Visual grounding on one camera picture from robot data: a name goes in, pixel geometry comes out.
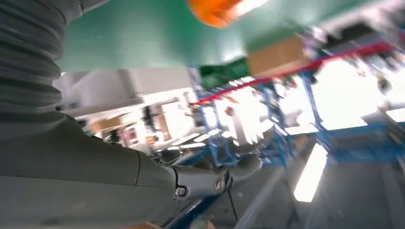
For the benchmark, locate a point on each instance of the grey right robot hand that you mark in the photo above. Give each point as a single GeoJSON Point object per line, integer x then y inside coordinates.
{"type": "Point", "coordinates": [79, 189]}

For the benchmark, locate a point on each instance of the white side table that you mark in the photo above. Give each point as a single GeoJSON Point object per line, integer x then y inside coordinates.
{"type": "Point", "coordinates": [104, 91]}

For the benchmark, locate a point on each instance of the green printed bag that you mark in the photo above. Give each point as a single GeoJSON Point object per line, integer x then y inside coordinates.
{"type": "Point", "coordinates": [224, 72]}

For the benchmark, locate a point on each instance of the blue metal rack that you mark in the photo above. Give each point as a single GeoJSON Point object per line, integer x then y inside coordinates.
{"type": "Point", "coordinates": [278, 126]}

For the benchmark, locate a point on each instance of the brown cardboard box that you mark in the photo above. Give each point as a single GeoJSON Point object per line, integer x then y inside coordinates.
{"type": "Point", "coordinates": [275, 57]}

